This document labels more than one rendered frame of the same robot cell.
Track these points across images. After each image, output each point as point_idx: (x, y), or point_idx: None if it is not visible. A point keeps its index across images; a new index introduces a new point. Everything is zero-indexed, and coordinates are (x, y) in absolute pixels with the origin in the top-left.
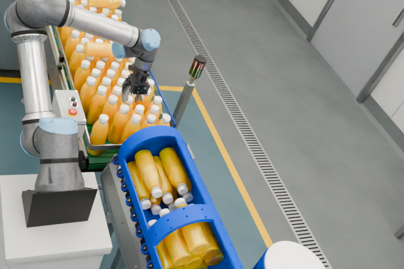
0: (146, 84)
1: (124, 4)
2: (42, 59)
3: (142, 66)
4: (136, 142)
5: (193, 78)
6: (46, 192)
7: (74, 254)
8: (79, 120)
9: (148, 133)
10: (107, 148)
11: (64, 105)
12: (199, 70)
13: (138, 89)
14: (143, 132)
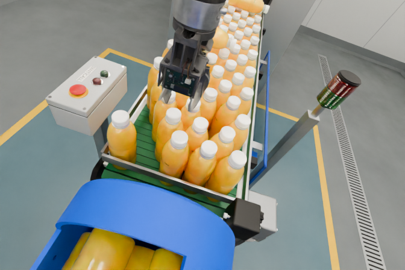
0: (188, 72)
1: (266, 9)
2: None
3: (181, 13)
4: (71, 214)
5: (321, 108)
6: None
7: None
8: (73, 107)
9: (108, 205)
10: (128, 167)
11: (78, 78)
12: (338, 96)
13: (172, 79)
14: (102, 194)
